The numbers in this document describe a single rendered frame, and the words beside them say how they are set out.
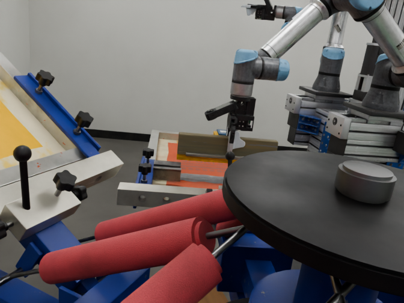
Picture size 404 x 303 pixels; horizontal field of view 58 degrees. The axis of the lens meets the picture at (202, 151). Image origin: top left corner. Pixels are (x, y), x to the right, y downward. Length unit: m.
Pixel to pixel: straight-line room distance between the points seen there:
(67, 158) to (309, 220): 0.70
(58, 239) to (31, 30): 4.58
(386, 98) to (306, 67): 3.55
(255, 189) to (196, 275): 0.11
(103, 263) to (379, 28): 1.23
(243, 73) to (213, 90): 3.75
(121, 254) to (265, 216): 0.23
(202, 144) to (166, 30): 3.69
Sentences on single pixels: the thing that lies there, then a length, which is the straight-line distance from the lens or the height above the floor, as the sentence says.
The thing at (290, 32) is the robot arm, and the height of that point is 1.52.
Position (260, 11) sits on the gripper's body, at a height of 1.65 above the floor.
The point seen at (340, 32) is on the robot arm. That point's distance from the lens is 2.29.
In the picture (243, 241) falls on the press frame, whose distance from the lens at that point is 0.83.
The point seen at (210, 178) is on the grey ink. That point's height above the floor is 0.96.
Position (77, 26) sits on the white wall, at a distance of 5.02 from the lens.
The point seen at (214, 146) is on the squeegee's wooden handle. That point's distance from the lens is 1.28.
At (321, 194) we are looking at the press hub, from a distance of 0.41.
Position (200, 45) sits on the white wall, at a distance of 4.89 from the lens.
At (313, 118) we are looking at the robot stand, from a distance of 2.05.
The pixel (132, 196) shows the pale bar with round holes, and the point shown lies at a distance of 1.04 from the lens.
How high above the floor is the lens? 1.47
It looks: 17 degrees down
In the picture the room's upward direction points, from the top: 7 degrees clockwise
